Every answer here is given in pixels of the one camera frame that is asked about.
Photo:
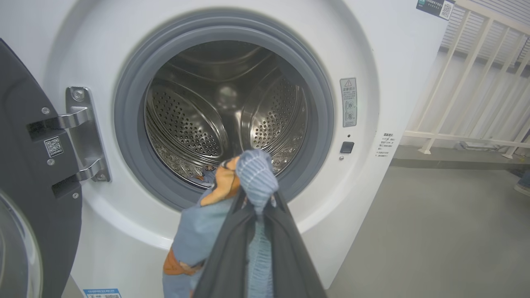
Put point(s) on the blue and cream bear-print garment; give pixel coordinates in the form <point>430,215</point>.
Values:
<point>205,173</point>

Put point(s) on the perforated stainless steel drum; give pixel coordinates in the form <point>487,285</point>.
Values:
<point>186,128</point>

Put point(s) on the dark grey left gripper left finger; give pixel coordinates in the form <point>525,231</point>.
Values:
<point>225,265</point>

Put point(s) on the black door latch socket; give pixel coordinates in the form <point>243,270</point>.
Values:
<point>347,147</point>

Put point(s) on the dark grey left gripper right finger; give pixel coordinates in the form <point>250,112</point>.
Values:
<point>290,265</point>

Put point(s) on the small black QR sticker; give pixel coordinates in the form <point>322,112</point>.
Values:
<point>434,8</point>

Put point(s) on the chrome door hinge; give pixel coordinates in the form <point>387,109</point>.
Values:
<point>85,132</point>

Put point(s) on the small printed text label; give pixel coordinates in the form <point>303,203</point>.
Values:
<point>385,145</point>

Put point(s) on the white front-load washing machine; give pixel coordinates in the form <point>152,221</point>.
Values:
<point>372,207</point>

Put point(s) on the grey warning sticker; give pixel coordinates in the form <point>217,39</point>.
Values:
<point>348,103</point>

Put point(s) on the blue energy label sticker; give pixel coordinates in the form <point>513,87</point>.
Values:
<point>101,294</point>

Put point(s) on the white metal railing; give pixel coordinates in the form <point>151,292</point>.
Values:
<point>463,78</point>

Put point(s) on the round black glass washer door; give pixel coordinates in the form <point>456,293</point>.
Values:
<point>25,186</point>

